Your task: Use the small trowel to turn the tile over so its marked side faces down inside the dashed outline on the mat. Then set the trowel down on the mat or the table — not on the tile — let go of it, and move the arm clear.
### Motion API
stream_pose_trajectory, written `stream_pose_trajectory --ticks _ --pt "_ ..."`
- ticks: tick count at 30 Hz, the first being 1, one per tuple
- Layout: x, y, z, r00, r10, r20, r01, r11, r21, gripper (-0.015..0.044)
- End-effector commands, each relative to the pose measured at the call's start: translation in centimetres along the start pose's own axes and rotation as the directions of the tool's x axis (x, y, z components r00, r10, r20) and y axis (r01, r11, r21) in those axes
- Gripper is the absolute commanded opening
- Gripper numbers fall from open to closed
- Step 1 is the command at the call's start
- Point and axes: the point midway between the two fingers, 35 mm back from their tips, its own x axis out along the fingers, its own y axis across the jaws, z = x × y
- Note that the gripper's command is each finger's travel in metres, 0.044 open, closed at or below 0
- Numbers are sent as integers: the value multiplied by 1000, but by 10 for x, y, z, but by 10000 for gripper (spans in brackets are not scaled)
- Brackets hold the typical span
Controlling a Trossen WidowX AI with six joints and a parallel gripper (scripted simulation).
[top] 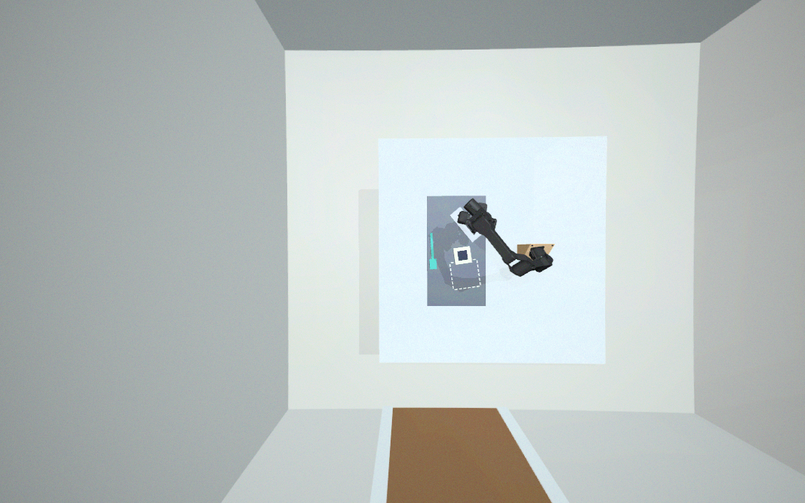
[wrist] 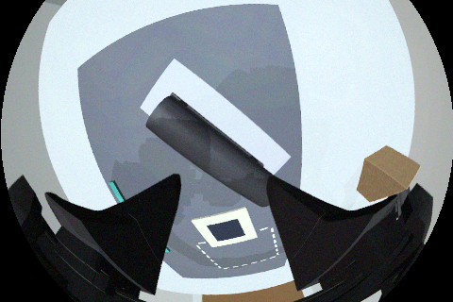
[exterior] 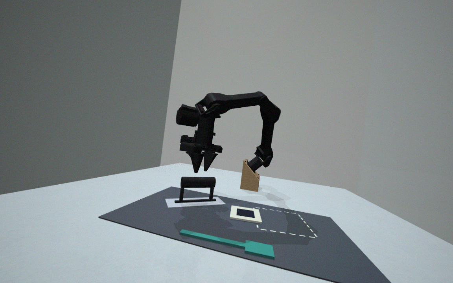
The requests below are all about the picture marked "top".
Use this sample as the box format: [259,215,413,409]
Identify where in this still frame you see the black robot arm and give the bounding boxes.
[464,198,554,277]

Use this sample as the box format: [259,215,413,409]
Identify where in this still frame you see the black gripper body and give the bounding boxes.
[457,211,497,230]

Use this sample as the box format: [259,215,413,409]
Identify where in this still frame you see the beige square tile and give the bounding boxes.
[454,246,472,265]

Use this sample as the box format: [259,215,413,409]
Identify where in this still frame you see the teal flat spatula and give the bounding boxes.
[429,233,437,270]

